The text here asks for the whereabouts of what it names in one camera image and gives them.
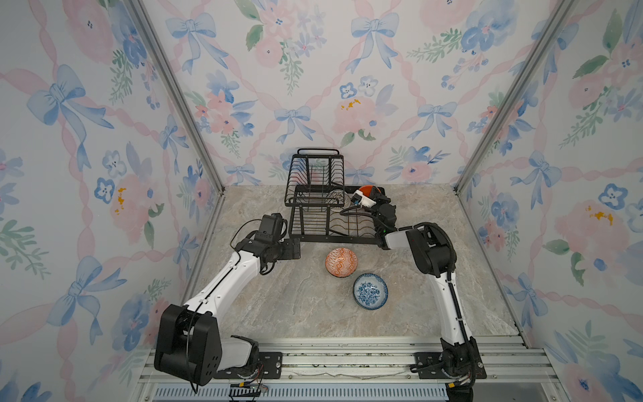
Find black wire dish rack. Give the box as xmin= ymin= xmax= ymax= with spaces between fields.
xmin=285 ymin=147 xmax=378 ymax=246

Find red patterned ceramic bowl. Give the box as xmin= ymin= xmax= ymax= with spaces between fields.
xmin=325 ymin=247 xmax=358 ymax=278

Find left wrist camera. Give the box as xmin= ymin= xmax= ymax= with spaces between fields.
xmin=256 ymin=213 xmax=287 ymax=241

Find right corner aluminium post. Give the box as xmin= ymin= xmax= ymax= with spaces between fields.
xmin=455 ymin=0 xmax=577 ymax=196

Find left corner aluminium post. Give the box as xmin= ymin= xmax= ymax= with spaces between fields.
xmin=124 ymin=0 xmax=224 ymax=195

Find orange plastic bowl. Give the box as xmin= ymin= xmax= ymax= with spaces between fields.
xmin=358 ymin=185 xmax=385 ymax=198

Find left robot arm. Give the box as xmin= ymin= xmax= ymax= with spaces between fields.
xmin=154 ymin=213 xmax=301 ymax=393

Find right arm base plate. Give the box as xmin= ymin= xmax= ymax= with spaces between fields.
xmin=410 ymin=352 xmax=472 ymax=381

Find aluminium rail frame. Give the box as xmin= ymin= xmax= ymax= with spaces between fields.
xmin=131 ymin=336 xmax=569 ymax=402

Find corner aluminium post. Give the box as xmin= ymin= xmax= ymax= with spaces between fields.
xmin=124 ymin=0 xmax=224 ymax=195
xmin=455 ymin=0 xmax=577 ymax=196

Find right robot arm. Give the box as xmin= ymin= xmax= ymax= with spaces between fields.
xmin=352 ymin=192 xmax=482 ymax=390

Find blue floral ceramic bowl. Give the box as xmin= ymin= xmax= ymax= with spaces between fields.
xmin=353 ymin=273 xmax=388 ymax=311

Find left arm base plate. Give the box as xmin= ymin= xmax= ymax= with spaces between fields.
xmin=214 ymin=352 xmax=283 ymax=381

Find white lattice pattern bowl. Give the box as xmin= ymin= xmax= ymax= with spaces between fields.
xmin=328 ymin=189 xmax=346 ymax=208

